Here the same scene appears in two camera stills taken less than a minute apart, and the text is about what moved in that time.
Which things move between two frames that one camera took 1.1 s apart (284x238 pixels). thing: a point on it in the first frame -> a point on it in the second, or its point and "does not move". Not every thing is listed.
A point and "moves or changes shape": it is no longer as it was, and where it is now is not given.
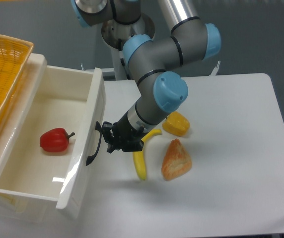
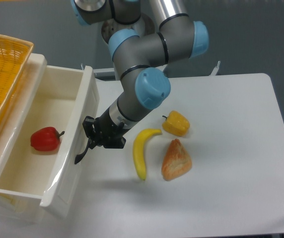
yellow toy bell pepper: (176, 123) does not move
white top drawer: (48, 137) moves or changes shape
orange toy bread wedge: (176, 162) does not move
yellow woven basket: (4, 59) does not move
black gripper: (123, 132) -> (103, 127)
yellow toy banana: (138, 156) does not move
